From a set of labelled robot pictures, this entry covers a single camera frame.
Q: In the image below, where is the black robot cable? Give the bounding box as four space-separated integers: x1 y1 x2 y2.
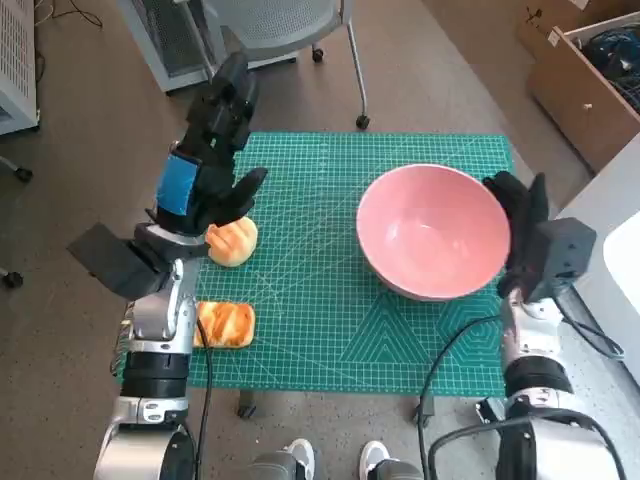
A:
418 314 504 480
192 317 214 480
427 408 629 480

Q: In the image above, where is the dark grey leg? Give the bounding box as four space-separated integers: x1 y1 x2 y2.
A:
372 457 424 480
247 449 301 480

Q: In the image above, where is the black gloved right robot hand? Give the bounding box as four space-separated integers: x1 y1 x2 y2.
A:
482 171 551 297

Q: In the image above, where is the green cutting mat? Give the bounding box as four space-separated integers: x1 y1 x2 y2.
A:
114 131 516 396

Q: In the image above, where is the office chair base with casters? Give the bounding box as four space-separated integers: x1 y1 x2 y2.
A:
0 153 34 289

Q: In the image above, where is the rectangular toy bread loaf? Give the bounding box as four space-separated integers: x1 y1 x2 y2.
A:
193 299 257 349

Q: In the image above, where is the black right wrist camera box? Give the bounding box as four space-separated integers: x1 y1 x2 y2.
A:
529 217 598 304

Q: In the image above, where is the white grey cabinet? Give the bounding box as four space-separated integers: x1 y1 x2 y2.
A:
117 0 299 94

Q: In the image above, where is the grey mesh office chair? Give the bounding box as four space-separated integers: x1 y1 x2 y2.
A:
202 0 371 129

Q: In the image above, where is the brown cardboard box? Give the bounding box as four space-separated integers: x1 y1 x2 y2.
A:
517 0 640 61

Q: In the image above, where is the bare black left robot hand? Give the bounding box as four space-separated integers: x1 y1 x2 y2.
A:
147 52 270 236

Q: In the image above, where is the white desk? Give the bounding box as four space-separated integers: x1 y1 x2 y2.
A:
552 144 640 386

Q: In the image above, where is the white shoe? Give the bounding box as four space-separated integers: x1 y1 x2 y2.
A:
359 439 391 480
282 438 316 480

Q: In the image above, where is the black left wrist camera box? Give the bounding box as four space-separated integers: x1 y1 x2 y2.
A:
67 223 171 301

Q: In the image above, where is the white perforated metal unit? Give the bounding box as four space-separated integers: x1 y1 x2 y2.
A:
0 0 41 135

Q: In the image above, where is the wooden crate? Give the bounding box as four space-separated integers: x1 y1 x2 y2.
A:
529 24 640 174

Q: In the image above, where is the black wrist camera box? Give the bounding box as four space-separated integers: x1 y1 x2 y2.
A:
529 217 598 304
67 223 171 301

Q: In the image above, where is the tangle of dark cables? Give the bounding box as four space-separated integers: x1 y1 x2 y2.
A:
582 27 640 114

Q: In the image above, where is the pink bowl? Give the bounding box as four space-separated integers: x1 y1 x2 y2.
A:
355 163 512 301

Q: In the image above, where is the round toy bread bun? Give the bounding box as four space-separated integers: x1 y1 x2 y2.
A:
206 215 259 268

